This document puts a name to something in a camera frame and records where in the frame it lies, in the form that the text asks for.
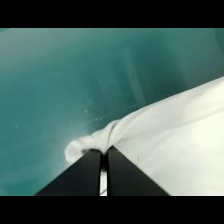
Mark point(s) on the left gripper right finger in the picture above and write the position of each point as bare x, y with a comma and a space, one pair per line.
130, 178

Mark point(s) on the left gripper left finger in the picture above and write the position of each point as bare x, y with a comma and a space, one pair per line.
80, 178

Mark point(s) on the white garment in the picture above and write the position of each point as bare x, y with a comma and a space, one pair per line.
180, 140

